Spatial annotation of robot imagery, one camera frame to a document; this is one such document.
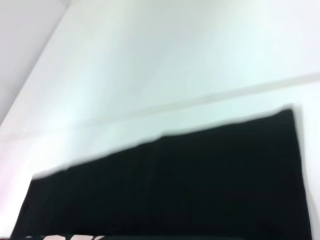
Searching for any black t-shirt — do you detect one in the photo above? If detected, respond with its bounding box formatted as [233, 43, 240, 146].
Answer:
[11, 108, 314, 240]

